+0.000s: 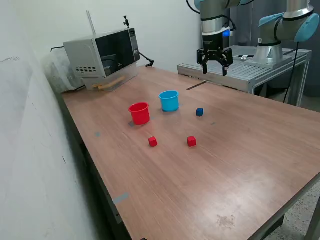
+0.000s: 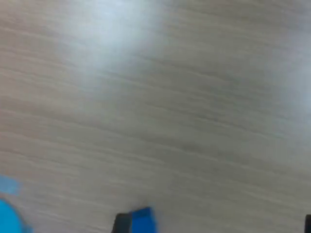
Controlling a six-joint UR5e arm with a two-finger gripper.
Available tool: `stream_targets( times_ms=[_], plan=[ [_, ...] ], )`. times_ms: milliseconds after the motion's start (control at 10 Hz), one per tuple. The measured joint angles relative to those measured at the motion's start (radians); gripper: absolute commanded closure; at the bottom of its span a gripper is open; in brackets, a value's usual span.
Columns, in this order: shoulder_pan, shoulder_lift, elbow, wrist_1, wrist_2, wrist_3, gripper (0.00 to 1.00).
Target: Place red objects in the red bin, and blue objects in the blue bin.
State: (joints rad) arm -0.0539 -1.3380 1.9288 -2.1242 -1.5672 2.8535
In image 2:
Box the blue cube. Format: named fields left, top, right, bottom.
left=131, top=206, right=159, bottom=233

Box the blue plastic cup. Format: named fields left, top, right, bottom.
left=0, top=197, right=33, bottom=233

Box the small blue-grey tape piece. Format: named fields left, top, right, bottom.
left=0, top=175, right=22, bottom=196

